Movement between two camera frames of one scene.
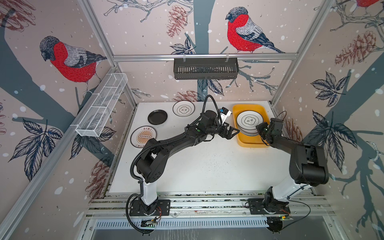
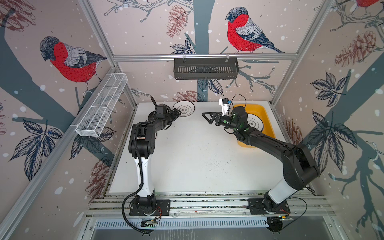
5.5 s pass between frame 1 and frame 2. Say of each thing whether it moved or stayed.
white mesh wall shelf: stayed
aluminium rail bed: stayed
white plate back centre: stayed
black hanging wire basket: stayed
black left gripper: moved
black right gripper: moved
